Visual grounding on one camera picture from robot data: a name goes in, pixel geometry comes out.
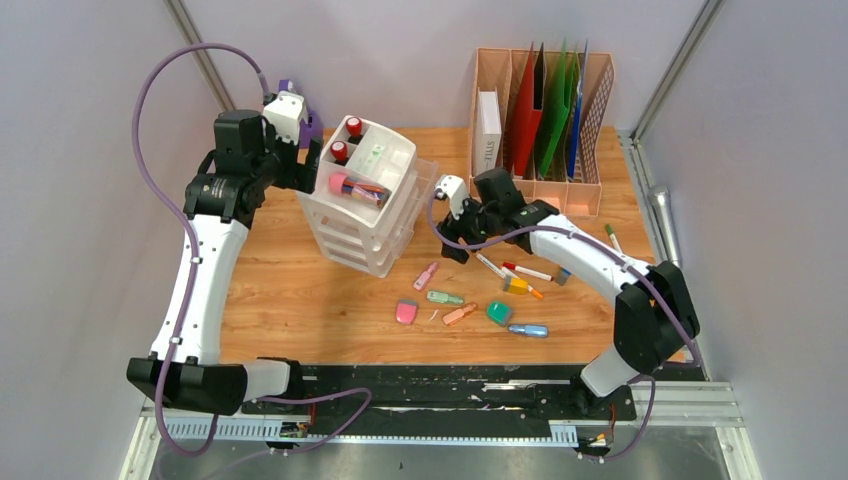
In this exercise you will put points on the pink highlighter pack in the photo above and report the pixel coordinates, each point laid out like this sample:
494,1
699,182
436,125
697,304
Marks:
373,195

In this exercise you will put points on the red folder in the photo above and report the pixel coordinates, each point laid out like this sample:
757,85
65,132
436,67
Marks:
527,112

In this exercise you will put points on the pink eraser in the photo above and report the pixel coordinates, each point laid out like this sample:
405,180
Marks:
406,311

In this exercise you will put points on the white plastic drawer unit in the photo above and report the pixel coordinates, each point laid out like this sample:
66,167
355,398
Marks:
351,233

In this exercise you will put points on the red round stamp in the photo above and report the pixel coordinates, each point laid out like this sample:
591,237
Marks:
355,130

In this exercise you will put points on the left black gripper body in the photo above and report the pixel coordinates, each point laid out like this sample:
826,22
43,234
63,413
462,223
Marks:
286,171

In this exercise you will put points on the green cap white marker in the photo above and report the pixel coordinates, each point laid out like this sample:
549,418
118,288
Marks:
611,233

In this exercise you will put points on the green folder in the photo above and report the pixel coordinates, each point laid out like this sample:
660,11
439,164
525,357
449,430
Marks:
559,101

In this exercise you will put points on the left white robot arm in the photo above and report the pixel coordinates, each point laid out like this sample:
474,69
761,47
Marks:
253,152

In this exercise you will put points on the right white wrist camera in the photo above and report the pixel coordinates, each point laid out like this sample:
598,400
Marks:
453,189

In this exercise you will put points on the pink plastic file organizer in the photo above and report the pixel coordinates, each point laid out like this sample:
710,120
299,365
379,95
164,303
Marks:
499,69

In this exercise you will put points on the yellow mini highlighter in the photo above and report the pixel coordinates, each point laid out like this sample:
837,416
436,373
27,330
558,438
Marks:
515,285

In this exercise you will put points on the teal eraser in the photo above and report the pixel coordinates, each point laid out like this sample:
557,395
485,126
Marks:
499,313

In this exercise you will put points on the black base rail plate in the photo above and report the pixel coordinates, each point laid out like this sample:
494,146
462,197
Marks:
451,400

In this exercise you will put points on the pink mini highlighter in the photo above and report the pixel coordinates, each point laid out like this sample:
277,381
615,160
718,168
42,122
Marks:
426,276

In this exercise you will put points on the blue grey eraser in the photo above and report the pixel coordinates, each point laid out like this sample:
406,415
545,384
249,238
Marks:
562,276

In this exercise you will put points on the blue folder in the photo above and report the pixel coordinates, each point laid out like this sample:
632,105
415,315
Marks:
575,132

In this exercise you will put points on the red black stamp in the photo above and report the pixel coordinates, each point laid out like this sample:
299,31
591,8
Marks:
340,152

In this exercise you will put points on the green mini highlighter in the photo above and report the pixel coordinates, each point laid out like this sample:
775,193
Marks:
444,298

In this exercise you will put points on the blue mini highlighter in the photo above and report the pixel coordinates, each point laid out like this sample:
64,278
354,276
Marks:
529,330

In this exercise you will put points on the orange mini highlighter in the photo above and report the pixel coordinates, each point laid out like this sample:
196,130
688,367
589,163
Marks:
459,313

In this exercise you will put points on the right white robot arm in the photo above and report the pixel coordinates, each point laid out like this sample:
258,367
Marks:
654,316

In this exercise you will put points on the purple object at wall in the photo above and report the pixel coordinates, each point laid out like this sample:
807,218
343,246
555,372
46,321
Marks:
311,125

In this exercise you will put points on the red cap white marker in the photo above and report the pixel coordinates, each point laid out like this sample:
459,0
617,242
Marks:
527,271

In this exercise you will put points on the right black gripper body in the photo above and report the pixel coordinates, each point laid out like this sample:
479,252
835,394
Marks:
475,224

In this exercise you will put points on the white hardcover book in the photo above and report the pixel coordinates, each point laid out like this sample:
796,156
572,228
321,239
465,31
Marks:
487,132

